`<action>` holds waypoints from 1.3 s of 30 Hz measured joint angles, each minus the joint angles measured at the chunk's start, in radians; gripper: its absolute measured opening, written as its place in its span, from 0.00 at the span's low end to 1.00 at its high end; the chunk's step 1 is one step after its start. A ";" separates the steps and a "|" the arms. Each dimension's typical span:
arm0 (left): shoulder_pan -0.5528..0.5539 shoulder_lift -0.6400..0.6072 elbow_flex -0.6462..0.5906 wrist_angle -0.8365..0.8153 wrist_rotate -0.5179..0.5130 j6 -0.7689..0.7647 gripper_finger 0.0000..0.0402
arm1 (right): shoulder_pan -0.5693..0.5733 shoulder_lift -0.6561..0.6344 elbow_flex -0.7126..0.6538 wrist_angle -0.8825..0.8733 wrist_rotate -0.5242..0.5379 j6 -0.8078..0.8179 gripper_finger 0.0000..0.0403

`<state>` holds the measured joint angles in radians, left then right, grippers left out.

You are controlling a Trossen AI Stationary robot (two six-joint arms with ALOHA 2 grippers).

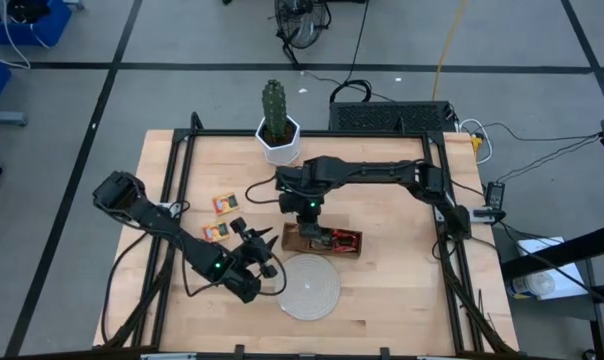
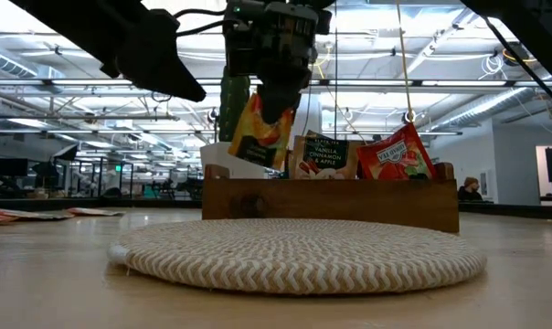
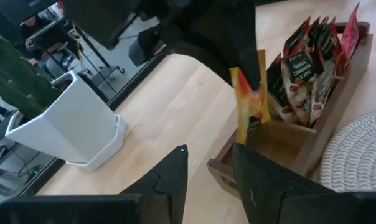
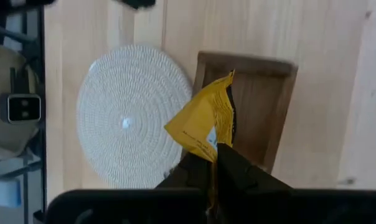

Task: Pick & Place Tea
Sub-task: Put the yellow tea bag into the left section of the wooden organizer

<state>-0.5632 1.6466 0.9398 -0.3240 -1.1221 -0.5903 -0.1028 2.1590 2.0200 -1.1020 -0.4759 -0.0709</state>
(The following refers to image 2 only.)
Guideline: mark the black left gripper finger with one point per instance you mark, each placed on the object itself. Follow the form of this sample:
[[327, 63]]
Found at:
[[280, 102]]

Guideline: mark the wooden compartment box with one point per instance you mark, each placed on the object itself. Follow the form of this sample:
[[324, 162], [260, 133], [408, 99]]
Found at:
[[331, 201]]

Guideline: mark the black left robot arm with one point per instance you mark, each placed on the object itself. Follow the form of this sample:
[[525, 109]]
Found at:
[[134, 45]]

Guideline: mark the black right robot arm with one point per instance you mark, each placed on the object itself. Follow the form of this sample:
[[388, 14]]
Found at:
[[532, 27]]

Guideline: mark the white hexagonal planter pot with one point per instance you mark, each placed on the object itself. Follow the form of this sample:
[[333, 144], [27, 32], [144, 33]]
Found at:
[[216, 155]]

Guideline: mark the round white woven mat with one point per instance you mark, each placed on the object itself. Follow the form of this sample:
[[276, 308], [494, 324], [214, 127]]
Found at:
[[299, 256]]

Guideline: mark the black metal racks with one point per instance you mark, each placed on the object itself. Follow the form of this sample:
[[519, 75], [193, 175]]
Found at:
[[104, 178]]

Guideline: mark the person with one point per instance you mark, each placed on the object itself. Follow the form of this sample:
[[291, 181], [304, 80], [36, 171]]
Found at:
[[470, 189]]

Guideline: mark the black softbox lamp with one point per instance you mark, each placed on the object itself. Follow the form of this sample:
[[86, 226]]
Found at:
[[66, 152]]

